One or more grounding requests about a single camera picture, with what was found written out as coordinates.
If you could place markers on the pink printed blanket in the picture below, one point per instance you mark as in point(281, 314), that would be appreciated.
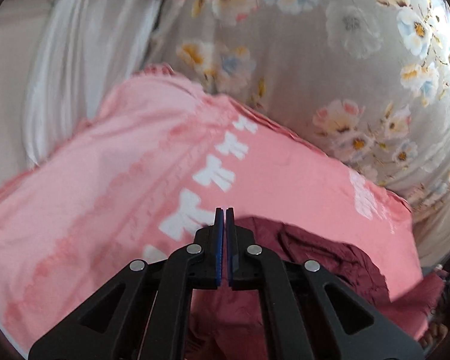
point(140, 179)

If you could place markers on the person's right hand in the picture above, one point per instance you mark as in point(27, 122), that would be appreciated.
point(436, 331)

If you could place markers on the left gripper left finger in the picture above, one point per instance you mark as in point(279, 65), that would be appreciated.
point(143, 311)

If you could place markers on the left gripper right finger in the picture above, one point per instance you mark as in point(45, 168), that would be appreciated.
point(307, 312)

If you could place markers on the grey floral bedsheet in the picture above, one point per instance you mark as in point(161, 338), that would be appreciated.
point(366, 81)

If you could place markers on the white satin curtain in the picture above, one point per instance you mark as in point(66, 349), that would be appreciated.
point(86, 48)

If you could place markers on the maroon quilted puffer jacket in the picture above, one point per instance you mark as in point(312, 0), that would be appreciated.
point(227, 324)

